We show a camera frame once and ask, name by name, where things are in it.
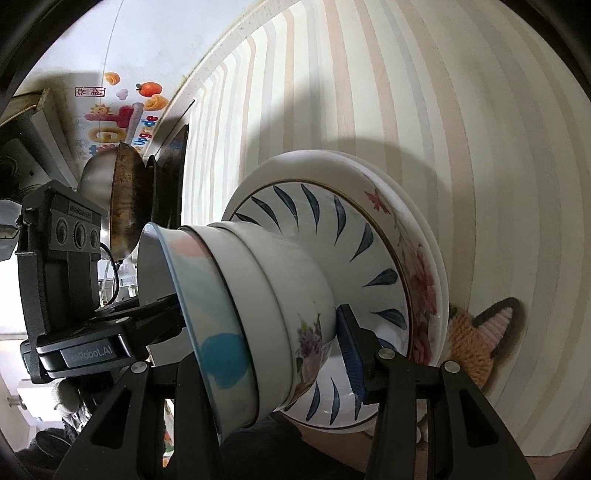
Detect white bowl dark rim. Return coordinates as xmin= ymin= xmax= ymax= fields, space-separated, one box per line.
xmin=189 ymin=224 xmax=296 ymax=414

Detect white plate blue leaf pattern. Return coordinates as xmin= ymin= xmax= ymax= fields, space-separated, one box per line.
xmin=228 ymin=181 xmax=411 ymax=432

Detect white plate pink flowers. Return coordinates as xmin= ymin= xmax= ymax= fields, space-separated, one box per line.
xmin=222 ymin=150 xmax=440 ymax=370

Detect black cooktop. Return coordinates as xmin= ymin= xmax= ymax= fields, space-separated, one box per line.
xmin=152 ymin=124 xmax=191 ymax=217

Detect blue-rimmed colourful print bowl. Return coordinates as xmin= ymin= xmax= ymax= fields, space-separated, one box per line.
xmin=137 ymin=222 xmax=259 ymax=444

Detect colourful wall sticker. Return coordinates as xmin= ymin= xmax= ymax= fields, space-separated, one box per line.
xmin=74 ymin=71 xmax=168 ymax=160

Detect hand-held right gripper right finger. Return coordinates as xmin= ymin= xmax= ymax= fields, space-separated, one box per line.
xmin=336 ymin=304 xmax=536 ymax=480

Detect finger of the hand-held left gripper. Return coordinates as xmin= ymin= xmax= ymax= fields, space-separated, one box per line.
xmin=95 ymin=295 xmax=182 ymax=320
xmin=117 ymin=314 xmax=190 ymax=358

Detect striped tablecloth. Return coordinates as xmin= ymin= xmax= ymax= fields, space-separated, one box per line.
xmin=182 ymin=0 xmax=591 ymax=457

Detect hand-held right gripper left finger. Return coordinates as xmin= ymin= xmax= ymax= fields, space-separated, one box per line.
xmin=53 ymin=354 xmax=223 ymax=480

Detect orange knitted cat toy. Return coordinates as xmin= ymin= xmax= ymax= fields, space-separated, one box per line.
xmin=416 ymin=298 xmax=521 ymax=444

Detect plain white plate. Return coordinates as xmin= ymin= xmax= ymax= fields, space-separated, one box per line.
xmin=351 ymin=154 xmax=450 ymax=370

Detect steel wok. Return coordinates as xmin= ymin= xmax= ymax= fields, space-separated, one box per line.
xmin=76 ymin=142 xmax=155 ymax=260

